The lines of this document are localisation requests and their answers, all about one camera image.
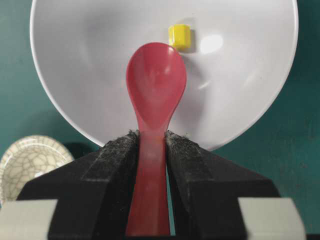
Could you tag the white round bowl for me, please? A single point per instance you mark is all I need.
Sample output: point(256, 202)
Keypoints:
point(241, 55)

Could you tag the yellow hexagonal prism block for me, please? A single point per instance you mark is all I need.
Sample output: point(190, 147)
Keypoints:
point(180, 37)

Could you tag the small crackle-glaze ceramic dish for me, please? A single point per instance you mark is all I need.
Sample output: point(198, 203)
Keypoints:
point(29, 158)

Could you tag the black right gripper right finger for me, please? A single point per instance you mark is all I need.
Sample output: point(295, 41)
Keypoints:
point(216, 199)

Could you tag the red plastic soup spoon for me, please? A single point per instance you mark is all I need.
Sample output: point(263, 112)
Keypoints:
point(156, 79)

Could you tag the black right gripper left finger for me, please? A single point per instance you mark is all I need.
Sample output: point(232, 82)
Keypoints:
point(86, 199)

